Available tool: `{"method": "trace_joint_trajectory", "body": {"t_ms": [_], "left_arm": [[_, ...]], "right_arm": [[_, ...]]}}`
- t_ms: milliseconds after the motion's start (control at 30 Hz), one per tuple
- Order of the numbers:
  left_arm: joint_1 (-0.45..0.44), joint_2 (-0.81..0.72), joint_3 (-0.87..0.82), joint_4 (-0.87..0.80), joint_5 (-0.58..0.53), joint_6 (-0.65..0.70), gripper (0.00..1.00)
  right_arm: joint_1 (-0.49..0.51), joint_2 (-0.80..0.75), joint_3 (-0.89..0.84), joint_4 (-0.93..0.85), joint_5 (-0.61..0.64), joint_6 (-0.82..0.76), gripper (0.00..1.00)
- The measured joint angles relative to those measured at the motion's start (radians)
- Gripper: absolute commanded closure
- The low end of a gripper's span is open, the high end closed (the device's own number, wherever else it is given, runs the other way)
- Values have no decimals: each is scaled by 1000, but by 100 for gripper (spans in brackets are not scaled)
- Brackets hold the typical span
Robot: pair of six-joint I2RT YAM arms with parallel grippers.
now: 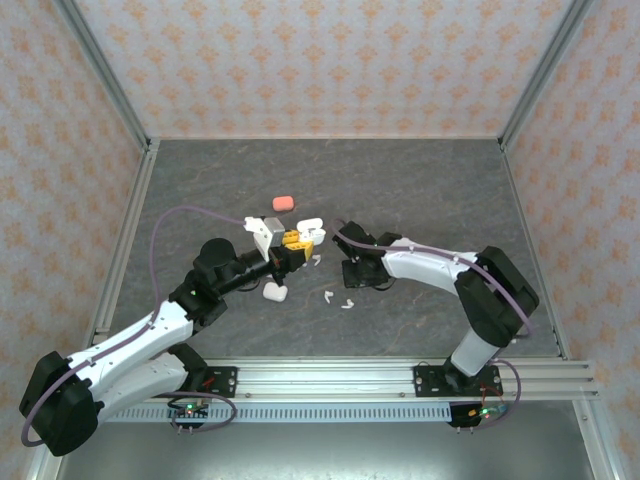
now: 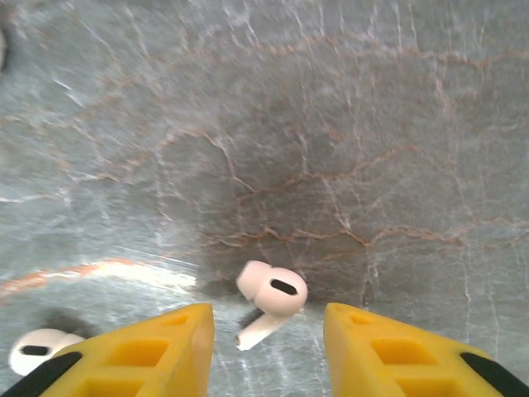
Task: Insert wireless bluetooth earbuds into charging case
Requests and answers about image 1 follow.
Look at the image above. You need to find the small circuit board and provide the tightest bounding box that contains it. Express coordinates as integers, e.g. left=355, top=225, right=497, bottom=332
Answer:
left=167, top=399, right=211, bottom=431
left=449, top=402, right=509, bottom=429

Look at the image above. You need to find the grey metal sheet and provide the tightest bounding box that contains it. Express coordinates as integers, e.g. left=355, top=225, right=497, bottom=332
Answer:
left=54, top=422, right=599, bottom=480

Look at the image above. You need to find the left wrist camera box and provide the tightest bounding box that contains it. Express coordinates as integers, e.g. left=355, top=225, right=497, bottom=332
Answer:
left=243, top=215, right=287, bottom=261

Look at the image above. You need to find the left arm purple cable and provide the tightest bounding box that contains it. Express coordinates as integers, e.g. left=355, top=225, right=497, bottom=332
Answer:
left=20, top=205, right=249, bottom=449

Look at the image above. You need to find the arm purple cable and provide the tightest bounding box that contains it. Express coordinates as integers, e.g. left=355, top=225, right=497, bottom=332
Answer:
left=20, top=205, right=249, bottom=449
left=330, top=217, right=535, bottom=432

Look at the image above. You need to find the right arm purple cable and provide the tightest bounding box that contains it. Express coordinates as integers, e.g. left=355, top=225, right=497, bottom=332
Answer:
left=330, top=217, right=535, bottom=432

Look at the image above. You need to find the aluminium table side rail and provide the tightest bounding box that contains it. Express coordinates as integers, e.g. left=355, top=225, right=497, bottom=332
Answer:
left=84, top=139, right=161, bottom=351
left=499, top=142, right=571, bottom=361

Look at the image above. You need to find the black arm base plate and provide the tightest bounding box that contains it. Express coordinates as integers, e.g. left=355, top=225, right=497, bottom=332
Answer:
left=148, top=366, right=239, bottom=399
left=413, top=364, right=501, bottom=399

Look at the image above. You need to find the aluminium mounting rail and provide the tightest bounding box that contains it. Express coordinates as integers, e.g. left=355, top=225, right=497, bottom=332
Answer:
left=97, top=355, right=601, bottom=407

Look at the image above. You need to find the slotted grey cable duct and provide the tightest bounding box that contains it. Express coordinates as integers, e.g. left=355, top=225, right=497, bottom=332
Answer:
left=104, top=404, right=454, bottom=424

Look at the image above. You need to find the aluminium upright frame post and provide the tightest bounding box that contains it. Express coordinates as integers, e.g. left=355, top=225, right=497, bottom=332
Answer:
left=499, top=0, right=594, bottom=151
left=54, top=0, right=154, bottom=151

